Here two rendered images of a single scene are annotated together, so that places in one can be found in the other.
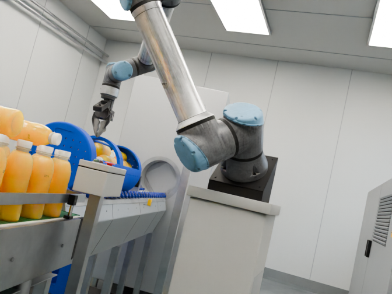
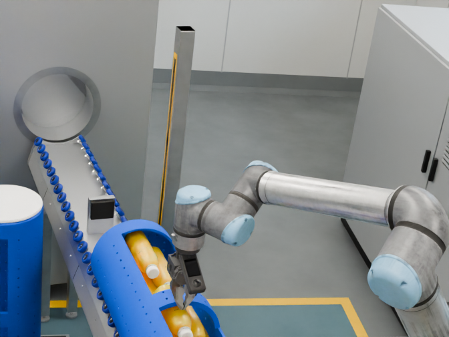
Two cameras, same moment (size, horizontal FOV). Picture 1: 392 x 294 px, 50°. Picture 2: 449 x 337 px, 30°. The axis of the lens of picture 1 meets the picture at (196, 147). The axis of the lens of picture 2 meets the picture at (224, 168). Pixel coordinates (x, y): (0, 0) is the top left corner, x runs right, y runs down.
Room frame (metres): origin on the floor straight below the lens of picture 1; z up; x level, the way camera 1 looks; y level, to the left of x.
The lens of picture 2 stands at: (0.39, 1.47, 2.67)
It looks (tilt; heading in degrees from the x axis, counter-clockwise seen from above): 27 degrees down; 328
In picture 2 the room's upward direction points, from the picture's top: 7 degrees clockwise
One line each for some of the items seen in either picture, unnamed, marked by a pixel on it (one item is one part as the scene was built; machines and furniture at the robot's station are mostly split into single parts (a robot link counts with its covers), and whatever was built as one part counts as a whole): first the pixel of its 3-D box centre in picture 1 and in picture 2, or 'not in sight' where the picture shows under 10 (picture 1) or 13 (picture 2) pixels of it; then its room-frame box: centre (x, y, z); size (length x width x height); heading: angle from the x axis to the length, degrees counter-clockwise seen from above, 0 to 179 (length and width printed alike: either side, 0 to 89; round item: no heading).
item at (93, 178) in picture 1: (101, 178); not in sight; (1.42, 0.29, 1.05); 0.20 x 0.10 x 0.10; 173
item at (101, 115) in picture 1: (105, 108); (184, 261); (2.10, 0.49, 1.38); 0.09 x 0.08 x 0.12; 172
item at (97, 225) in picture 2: (132, 185); (101, 215); (2.98, 0.37, 1.00); 0.10 x 0.04 x 0.15; 83
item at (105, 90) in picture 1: (108, 92); (187, 237); (2.09, 0.49, 1.46); 0.10 x 0.09 x 0.05; 82
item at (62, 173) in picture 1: (56, 185); not in sight; (1.39, 0.42, 1.00); 0.07 x 0.07 x 0.19
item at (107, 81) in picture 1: (113, 76); (192, 210); (2.09, 0.49, 1.55); 0.10 x 0.09 x 0.12; 26
